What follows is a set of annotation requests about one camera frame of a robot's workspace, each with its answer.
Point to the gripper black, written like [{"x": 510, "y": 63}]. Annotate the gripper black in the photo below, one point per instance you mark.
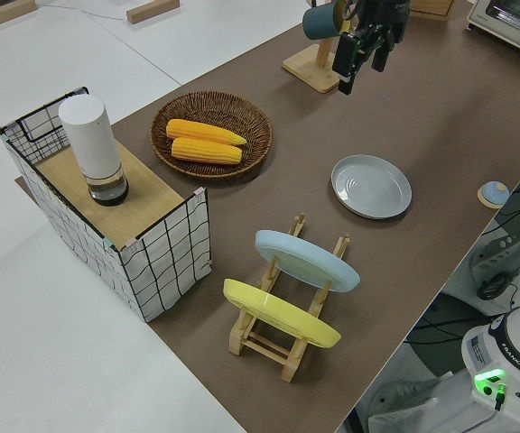
[{"x": 382, "y": 11}]

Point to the gray plate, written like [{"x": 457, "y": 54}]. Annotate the gray plate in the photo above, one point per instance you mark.
[{"x": 370, "y": 187}]

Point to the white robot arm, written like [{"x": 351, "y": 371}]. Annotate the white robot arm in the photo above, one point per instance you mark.
[{"x": 504, "y": 352}]

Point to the light blue plate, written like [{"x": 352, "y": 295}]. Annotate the light blue plate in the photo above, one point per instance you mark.
[{"x": 305, "y": 261}]

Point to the yellow plate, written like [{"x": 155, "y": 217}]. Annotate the yellow plate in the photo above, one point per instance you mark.
[{"x": 278, "y": 311}]

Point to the wooden plate rack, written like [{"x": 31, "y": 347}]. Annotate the wooden plate rack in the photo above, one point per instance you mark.
[{"x": 294, "y": 365}]

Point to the teal mug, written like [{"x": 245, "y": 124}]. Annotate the teal mug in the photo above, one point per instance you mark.
[{"x": 321, "y": 22}]

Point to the wooden mug tree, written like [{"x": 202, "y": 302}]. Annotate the wooden mug tree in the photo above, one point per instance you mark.
[{"x": 309, "y": 74}]

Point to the brown table mat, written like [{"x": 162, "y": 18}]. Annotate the brown table mat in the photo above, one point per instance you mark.
[{"x": 422, "y": 113}]

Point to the cream toaster oven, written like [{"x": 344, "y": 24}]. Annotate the cream toaster oven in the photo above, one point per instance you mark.
[{"x": 513, "y": 27}]

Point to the round wicker basket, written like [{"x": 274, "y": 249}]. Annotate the round wicker basket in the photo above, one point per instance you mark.
[{"x": 210, "y": 104}]

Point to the yellow corn cob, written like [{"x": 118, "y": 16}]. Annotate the yellow corn cob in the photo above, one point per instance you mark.
[
  {"x": 206, "y": 131},
  {"x": 206, "y": 151}
]

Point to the blue dome wooden base bell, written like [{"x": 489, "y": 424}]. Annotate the blue dome wooden base bell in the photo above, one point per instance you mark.
[{"x": 494, "y": 191}]

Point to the white cylinder with clear base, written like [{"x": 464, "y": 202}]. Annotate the white cylinder with clear base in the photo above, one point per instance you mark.
[{"x": 90, "y": 140}]

